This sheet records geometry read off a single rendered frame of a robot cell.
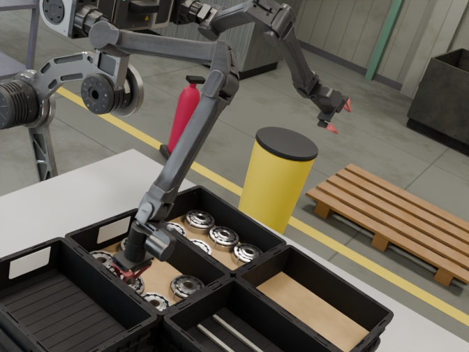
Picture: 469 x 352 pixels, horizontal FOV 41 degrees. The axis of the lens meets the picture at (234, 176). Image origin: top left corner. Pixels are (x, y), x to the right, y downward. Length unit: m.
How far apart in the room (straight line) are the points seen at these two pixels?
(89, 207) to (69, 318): 0.74
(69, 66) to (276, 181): 1.53
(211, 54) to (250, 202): 2.12
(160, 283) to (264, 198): 1.81
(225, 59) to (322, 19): 6.26
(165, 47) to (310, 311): 0.90
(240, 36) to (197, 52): 4.37
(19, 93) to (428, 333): 1.76
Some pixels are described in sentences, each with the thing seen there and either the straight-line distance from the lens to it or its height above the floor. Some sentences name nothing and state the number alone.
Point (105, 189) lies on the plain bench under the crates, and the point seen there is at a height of 0.70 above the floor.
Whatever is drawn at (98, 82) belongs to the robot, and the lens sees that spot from 2.18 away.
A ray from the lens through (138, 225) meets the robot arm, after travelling 1.67.
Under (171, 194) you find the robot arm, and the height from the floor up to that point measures 1.17.
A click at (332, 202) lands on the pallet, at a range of 4.20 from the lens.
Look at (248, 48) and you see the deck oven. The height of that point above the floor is 0.36.
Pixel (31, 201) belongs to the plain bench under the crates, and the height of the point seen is 0.70.
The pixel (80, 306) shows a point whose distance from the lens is 1.76.
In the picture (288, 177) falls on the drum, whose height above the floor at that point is 0.46.
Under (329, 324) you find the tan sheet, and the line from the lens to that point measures 1.95.
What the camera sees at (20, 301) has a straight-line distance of 1.76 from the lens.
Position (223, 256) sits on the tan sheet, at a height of 0.83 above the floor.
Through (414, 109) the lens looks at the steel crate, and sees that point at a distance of 6.34.
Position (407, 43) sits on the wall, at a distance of 7.48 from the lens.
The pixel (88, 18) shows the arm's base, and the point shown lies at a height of 1.47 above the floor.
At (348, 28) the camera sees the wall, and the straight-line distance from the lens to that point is 7.71.
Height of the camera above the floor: 2.00
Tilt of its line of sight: 27 degrees down
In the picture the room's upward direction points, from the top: 17 degrees clockwise
